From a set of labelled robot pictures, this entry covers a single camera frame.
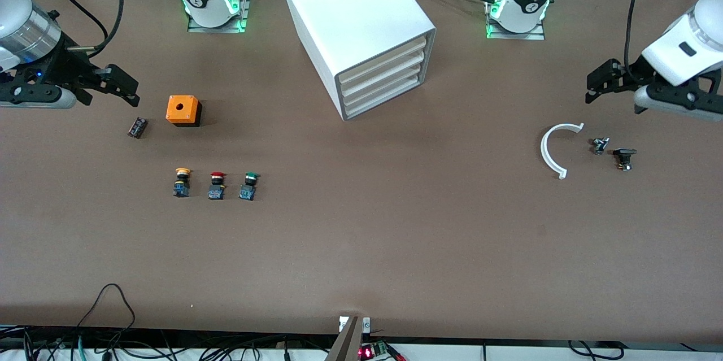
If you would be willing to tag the green push button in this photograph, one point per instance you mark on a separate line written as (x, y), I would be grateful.
(247, 191)

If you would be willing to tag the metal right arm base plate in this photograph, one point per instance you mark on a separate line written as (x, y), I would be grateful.
(217, 29)

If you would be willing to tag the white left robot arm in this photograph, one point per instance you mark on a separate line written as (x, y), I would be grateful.
(700, 27)

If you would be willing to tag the white cabinet drawer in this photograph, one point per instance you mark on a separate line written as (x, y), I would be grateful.
(384, 85)
(384, 73)
(384, 61)
(384, 96)

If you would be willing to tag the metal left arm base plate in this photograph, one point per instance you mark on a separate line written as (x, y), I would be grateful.
(534, 36)

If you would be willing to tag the black push switch component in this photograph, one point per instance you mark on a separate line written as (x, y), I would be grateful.
(624, 152)

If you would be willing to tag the orange button enclosure box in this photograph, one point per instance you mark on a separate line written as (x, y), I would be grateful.
(189, 111)

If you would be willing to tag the small metal bracket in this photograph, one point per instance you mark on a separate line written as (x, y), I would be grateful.
(600, 146)

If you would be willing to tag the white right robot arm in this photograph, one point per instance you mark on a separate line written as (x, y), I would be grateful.
(17, 11)

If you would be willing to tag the small black electronic module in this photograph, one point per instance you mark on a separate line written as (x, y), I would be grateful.
(137, 127)

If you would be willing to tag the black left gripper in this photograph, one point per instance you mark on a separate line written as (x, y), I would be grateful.
(626, 77)

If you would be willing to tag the white semicircular plastic clamp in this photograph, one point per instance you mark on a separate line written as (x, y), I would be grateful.
(543, 149)

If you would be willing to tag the grey angled post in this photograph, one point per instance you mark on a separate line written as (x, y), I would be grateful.
(347, 344)

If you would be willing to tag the white drawer cabinet housing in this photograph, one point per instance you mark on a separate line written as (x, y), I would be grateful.
(350, 5)

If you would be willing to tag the small white bracket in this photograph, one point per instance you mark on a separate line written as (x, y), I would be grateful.
(367, 324)

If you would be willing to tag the circuit board with red display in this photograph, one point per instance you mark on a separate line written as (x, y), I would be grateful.
(367, 352)

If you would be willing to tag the red push button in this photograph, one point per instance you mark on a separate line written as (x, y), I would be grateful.
(216, 188)

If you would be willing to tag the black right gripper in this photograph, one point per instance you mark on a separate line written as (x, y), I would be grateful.
(71, 66)

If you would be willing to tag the yellow push button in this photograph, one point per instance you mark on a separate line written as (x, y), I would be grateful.
(182, 186)

